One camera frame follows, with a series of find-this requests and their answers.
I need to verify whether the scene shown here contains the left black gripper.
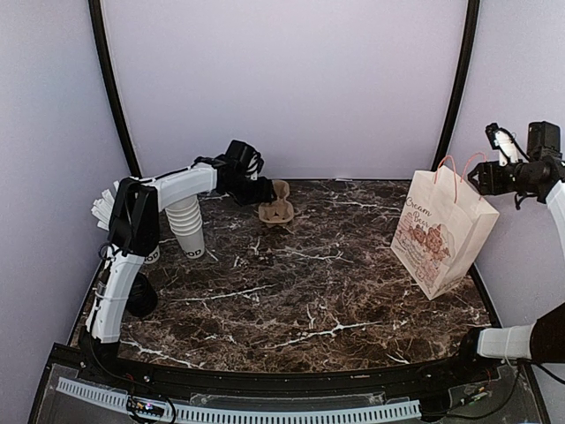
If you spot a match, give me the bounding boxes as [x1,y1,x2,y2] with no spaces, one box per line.
[226,174,278,206]

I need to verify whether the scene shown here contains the brown cardboard cup carrier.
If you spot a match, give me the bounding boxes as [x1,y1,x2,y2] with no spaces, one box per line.
[258,179,295,225]

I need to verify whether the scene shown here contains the stack of white paper cups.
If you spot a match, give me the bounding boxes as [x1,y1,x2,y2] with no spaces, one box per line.
[165,195,205,260]

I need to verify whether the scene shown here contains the stack of black lids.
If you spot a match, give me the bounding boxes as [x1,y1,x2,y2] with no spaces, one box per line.
[125,273,158,318]

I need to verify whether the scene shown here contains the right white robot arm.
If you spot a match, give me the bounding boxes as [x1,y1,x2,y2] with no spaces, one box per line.
[450,155,564,383]

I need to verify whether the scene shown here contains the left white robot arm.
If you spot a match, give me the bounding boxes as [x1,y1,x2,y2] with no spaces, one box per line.
[87,162,275,344]

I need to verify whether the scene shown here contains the printed paper takeout bag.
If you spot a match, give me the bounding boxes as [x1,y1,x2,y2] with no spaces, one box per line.
[391,155,500,300]

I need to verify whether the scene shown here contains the white cup holding straws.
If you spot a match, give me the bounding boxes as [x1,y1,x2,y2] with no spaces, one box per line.
[144,246,161,264]

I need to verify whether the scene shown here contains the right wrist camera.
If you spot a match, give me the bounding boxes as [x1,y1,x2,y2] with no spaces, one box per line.
[527,121,561,160]

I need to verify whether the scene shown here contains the white slotted cable duct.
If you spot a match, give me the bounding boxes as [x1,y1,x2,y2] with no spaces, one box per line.
[56,377,421,424]

